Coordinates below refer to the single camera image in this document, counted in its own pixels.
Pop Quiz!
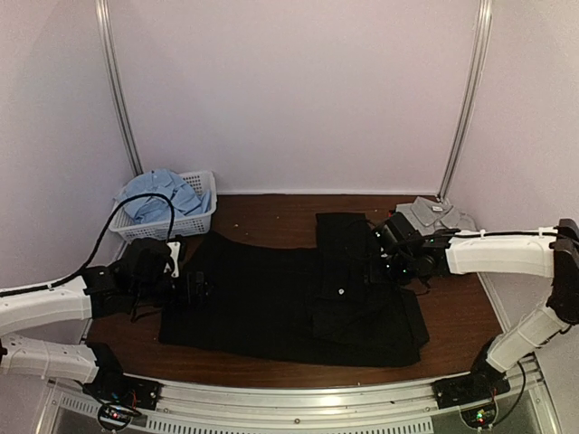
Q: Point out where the light blue shirt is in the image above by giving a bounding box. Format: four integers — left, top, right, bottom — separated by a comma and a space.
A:
112, 167, 214, 223

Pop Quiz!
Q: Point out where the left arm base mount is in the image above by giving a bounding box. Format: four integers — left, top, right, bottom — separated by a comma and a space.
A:
79, 343, 161, 433

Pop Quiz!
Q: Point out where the aluminium frame post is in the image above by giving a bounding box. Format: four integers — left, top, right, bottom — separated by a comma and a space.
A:
437, 0, 493, 203
95, 0, 143, 176

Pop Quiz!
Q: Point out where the grey folded button shirt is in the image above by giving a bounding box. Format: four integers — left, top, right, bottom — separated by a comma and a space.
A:
394, 196, 477, 235

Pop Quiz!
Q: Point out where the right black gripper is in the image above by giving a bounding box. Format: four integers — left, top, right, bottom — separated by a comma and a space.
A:
362, 253, 415, 286

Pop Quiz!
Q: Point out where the white plastic basket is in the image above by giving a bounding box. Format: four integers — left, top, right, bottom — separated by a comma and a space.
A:
109, 169, 217, 241

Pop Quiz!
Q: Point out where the black long sleeve shirt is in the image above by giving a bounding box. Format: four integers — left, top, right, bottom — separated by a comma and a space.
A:
158, 212, 430, 367

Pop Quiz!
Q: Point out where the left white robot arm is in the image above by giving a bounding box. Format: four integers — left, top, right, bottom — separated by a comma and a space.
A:
1, 238, 208, 401

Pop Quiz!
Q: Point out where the right aluminium frame post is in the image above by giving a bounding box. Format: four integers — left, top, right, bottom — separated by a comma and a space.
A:
437, 0, 493, 203

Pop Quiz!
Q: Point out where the left black camera cable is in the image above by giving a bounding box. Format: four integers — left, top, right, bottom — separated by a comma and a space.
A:
0, 193, 177, 299

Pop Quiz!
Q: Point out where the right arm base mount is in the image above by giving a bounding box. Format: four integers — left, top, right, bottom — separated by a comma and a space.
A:
432, 341, 511, 431

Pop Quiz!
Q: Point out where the left aluminium frame post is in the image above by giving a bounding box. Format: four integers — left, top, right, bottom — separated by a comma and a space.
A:
95, 0, 143, 176

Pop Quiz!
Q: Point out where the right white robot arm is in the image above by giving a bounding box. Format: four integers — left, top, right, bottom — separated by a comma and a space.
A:
372, 212, 578, 400

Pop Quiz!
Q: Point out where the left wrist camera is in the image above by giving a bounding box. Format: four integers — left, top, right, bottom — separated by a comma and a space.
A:
166, 236, 186, 278

